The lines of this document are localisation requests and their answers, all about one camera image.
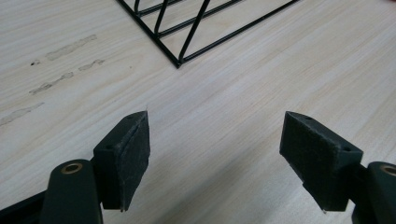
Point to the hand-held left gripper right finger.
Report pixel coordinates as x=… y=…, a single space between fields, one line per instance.
x=320 y=161

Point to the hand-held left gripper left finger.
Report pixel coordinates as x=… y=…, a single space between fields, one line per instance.
x=124 y=161

